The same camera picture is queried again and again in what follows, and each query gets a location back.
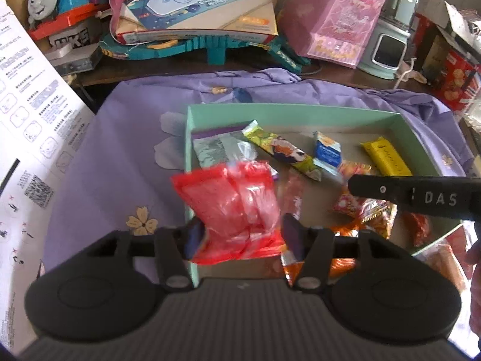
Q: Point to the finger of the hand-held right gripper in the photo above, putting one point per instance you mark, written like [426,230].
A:
[375,190]

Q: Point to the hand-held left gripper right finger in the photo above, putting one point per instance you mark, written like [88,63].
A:
[295,237]

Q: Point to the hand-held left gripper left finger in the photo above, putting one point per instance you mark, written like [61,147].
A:
[195,233]

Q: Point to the orange-red crinkled snack packet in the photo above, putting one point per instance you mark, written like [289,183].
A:
[375,214]

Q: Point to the yellow snack packet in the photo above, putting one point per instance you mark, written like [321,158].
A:
[387,158]

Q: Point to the pink long stick packet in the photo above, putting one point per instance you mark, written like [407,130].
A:
[295,195]

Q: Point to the red translucent snack packet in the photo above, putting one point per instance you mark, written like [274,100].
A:
[225,203]

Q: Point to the orange silver snack packet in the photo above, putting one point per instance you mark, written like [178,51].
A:
[344,265]

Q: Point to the blue white cracker packet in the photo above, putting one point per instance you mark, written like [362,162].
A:
[327,152]

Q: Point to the silver purple snack packet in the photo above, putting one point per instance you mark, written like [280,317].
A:
[210,150]

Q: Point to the yellow-green cartoon snack packet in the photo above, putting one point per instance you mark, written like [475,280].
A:
[285,150]

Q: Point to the mint green cardboard box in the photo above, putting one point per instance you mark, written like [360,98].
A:
[282,112]

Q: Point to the person's right hand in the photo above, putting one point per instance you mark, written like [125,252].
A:
[474,263]

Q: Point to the purple floral cloth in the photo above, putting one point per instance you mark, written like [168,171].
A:
[131,139]

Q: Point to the red cookie tin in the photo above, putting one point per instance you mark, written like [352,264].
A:
[456,79]

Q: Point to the beige cloth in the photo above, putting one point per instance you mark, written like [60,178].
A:
[417,77]

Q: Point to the mint green appliance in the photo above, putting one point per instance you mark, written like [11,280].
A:
[390,49]

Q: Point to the pink paper gift bag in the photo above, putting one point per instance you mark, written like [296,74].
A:
[338,18]

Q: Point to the grey cardboard box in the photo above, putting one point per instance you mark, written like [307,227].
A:
[447,15]

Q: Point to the teal toy track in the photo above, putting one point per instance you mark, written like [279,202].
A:
[214,50]

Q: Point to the white printed instruction sheet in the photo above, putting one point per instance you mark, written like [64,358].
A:
[34,120]

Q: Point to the black white lettered box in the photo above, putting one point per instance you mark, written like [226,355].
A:
[71,41]

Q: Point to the colourful drawing mat box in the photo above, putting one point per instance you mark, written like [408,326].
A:
[195,3]

